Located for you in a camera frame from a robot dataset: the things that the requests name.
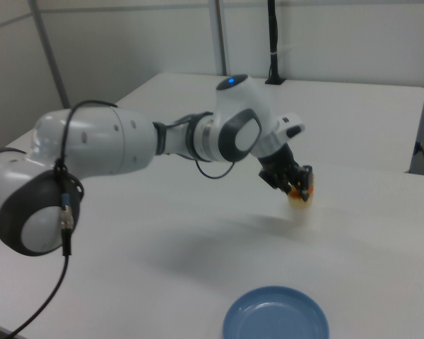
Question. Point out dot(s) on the black camera pole with base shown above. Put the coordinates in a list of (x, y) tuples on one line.
[(273, 35)]

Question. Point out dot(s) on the blue round plate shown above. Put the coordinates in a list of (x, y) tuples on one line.
[(275, 314)]

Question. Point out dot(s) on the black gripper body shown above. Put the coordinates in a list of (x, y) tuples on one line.
[(277, 162)]

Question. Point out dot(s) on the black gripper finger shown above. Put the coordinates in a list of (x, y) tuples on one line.
[(287, 184), (306, 182)]

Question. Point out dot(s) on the grey partition corner post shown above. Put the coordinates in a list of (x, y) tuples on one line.
[(219, 35)]

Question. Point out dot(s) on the orange-topped bread piece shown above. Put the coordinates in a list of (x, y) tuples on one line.
[(298, 203)]

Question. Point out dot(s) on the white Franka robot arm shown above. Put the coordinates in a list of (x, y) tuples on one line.
[(127, 141)]

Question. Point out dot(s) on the white zip tie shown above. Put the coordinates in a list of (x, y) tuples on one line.
[(274, 53)]

